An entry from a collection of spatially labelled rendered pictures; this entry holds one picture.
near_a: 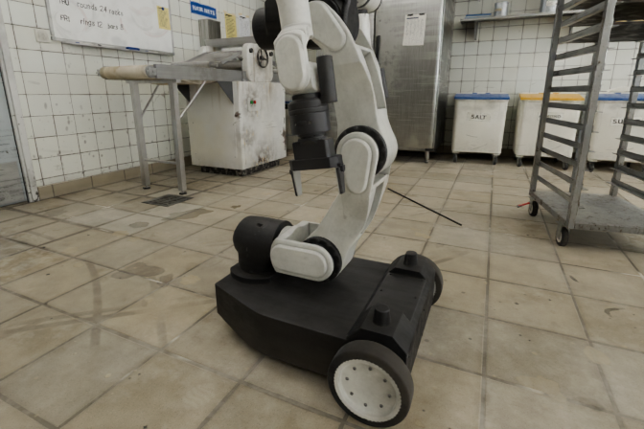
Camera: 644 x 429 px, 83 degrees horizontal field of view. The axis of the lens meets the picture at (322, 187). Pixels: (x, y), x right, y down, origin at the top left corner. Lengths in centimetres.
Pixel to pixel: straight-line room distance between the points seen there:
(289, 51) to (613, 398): 117
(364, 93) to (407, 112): 319
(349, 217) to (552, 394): 70
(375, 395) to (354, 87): 74
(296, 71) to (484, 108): 365
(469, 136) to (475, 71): 97
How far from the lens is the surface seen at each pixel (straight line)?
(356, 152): 93
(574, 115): 438
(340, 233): 105
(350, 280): 123
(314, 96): 79
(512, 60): 498
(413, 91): 412
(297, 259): 109
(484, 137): 434
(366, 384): 97
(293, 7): 82
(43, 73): 338
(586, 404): 126
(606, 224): 223
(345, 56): 95
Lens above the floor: 76
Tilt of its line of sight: 15 degrees down
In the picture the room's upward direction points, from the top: straight up
